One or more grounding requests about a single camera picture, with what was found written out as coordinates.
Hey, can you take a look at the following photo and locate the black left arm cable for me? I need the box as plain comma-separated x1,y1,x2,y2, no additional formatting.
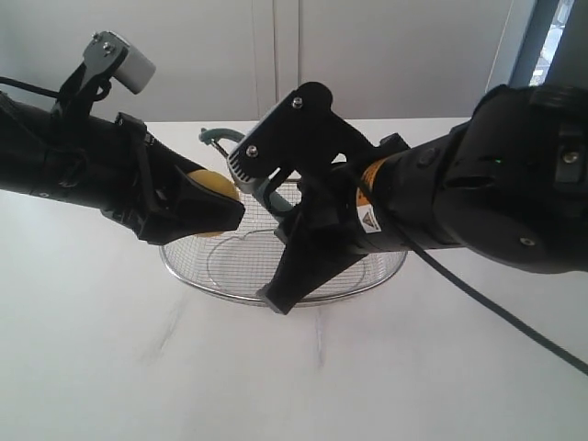
0,75,61,100

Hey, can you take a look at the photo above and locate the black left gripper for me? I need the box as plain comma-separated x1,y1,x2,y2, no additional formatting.
101,113,244,244

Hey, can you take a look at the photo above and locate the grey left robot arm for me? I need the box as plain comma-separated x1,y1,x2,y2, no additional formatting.
1,94,245,245

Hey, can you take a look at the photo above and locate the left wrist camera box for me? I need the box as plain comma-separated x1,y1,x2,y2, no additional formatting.
50,29,157,116

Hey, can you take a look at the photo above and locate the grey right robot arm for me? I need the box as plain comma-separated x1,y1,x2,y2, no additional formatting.
257,84,587,314

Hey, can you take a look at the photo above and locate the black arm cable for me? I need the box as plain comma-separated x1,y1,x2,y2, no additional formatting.
0,75,61,100
348,169,588,374

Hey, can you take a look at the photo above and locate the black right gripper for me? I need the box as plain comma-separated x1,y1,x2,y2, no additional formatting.
259,135,409,314

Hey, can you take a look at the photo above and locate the steel wire mesh basket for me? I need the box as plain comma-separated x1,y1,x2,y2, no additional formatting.
160,180,407,307

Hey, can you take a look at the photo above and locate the teal handled peeler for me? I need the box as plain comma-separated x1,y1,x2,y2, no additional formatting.
198,128,293,222

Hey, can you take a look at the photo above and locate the yellow lemon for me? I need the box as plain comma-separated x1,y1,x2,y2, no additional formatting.
187,169,244,238

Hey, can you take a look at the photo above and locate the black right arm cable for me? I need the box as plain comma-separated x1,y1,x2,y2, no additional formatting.
348,169,588,374

